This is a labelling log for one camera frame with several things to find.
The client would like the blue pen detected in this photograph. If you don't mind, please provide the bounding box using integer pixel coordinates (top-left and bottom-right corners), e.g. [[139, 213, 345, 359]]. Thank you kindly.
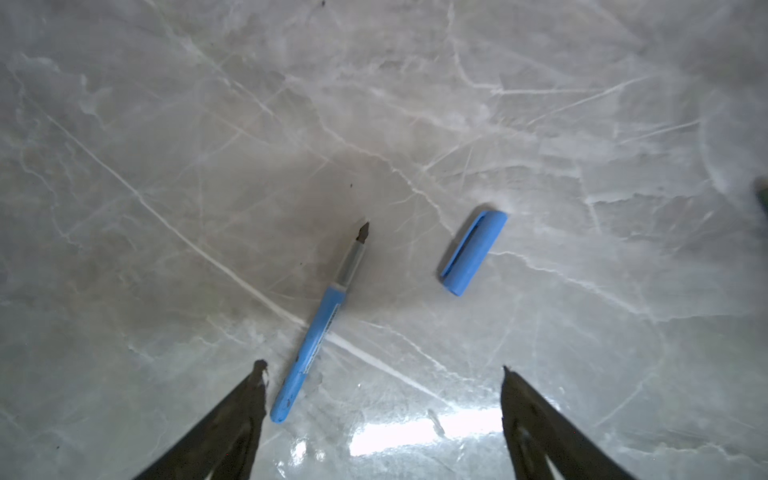
[[270, 221, 370, 423]]

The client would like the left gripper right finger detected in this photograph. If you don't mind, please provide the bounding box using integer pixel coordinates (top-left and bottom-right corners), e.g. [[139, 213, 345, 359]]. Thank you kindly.
[[500, 368, 633, 480]]

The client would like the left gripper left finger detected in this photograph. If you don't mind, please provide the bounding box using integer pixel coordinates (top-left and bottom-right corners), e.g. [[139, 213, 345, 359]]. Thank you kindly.
[[137, 360, 268, 479]]

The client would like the blue pen cap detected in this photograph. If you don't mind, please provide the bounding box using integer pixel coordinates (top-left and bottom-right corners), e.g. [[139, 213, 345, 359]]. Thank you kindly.
[[439, 210, 508, 297]]

